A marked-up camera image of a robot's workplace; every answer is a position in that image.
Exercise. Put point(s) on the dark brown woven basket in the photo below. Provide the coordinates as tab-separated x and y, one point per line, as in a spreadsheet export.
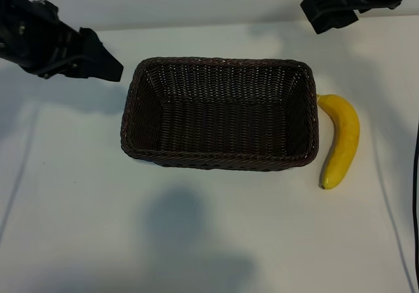
222	116

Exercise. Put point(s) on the yellow banana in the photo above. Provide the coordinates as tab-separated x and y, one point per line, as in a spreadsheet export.
345	132

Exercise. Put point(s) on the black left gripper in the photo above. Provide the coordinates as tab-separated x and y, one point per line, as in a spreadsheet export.
36	41

